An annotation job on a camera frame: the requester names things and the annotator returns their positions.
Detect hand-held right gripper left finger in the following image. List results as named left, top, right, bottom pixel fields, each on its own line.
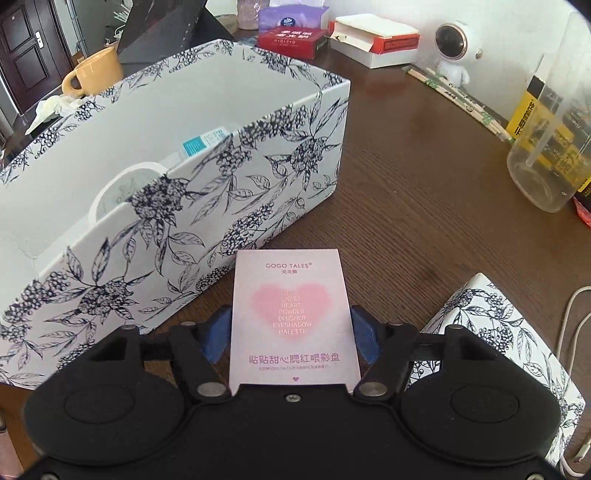
left=85, top=305, right=233, bottom=401

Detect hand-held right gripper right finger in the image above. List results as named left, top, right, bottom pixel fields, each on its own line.
left=349, top=305, right=505, bottom=398

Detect pink heart makeup palette box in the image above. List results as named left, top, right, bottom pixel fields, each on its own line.
left=228, top=250, right=361, bottom=397

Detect floral print storage box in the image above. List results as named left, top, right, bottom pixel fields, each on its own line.
left=0, top=39, right=350, bottom=386

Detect wooden desktop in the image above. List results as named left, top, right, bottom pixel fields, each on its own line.
left=0, top=28, right=591, bottom=480

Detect small floral box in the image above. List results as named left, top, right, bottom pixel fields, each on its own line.
left=406, top=272, right=586, bottom=467

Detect white round container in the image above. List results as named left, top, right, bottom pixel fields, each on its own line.
left=89, top=161, right=166, bottom=225

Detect teal label small box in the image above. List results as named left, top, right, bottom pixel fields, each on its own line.
left=181, top=128, right=232, bottom=159

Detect red wrapper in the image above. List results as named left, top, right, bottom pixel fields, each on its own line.
left=571, top=198, right=591, bottom=234

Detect wrapped disposable chopsticks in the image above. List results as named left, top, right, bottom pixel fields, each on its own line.
left=426, top=67, right=511, bottom=137
left=401, top=65, right=509, bottom=139

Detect clear plastic measuring cup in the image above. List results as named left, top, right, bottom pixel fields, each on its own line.
left=506, top=9, right=591, bottom=213

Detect crumpled white tissue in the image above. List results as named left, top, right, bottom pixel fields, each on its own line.
left=24, top=94, right=91, bottom=136

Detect yellow and black package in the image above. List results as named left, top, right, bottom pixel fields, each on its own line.
left=504, top=74, right=591, bottom=195

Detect yellow ceramic mug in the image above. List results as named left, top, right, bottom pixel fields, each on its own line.
left=62, top=45, right=124, bottom=97

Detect white and red carton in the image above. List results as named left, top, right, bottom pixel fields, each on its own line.
left=329, top=15, right=420, bottom=69

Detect red flat box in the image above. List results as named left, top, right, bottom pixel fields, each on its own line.
left=256, top=25, right=329, bottom=60

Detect white astronaut figurine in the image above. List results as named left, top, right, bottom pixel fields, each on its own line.
left=434, top=20, right=484, bottom=88

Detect dark laptop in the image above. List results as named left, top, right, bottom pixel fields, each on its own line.
left=117, top=0, right=250, bottom=75

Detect pink glass jar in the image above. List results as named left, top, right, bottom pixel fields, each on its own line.
left=235, top=0, right=273, bottom=31

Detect purple tissue pack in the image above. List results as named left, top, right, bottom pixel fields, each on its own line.
left=257, top=6, right=329, bottom=31

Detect dark wooden door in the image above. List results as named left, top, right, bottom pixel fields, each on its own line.
left=0, top=0, right=61, bottom=112

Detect white cable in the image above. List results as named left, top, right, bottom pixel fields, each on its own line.
left=555, top=286, right=591, bottom=477

